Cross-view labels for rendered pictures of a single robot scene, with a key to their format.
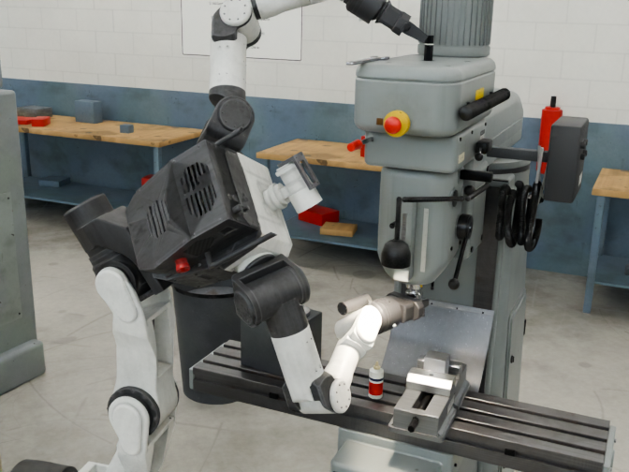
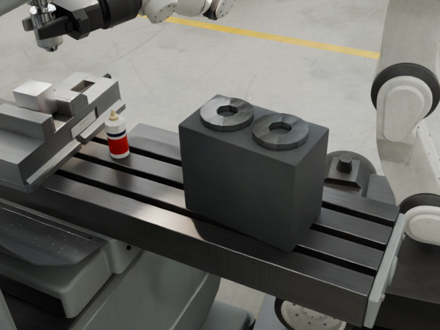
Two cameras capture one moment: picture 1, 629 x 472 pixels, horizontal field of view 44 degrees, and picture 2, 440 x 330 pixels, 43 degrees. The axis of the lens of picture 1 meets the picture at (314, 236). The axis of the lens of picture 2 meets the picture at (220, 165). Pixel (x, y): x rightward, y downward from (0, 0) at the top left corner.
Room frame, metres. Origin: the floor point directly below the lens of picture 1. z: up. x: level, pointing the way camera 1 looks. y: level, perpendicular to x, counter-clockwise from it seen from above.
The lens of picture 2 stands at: (2.97, 0.10, 1.64)
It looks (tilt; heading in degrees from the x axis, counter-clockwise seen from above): 37 degrees down; 184
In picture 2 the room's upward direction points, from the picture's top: 2 degrees counter-clockwise
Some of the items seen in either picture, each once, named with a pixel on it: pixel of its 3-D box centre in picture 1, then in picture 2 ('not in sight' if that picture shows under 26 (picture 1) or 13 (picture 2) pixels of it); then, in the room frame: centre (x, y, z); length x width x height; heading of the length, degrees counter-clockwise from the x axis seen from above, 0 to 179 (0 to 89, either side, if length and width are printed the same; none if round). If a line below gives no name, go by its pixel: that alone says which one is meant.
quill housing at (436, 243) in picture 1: (419, 220); not in sight; (2.03, -0.28, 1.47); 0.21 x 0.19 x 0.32; 66
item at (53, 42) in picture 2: not in sight; (46, 28); (2.03, -0.28, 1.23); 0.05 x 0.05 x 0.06
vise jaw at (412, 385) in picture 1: (431, 381); (55, 97); (1.94, -0.33, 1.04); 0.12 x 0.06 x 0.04; 68
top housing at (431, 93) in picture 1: (428, 92); not in sight; (2.04, -0.28, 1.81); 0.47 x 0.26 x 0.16; 156
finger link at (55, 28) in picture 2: not in sight; (55, 29); (2.05, -0.25, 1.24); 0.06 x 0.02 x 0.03; 136
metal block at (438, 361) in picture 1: (436, 365); (35, 99); (2.00, -0.35, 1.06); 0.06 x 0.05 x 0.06; 68
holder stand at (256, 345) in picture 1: (281, 336); (253, 167); (2.20, 0.10, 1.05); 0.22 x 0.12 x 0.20; 59
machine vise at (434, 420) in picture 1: (431, 389); (51, 117); (1.97, -0.34, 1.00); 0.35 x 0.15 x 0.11; 158
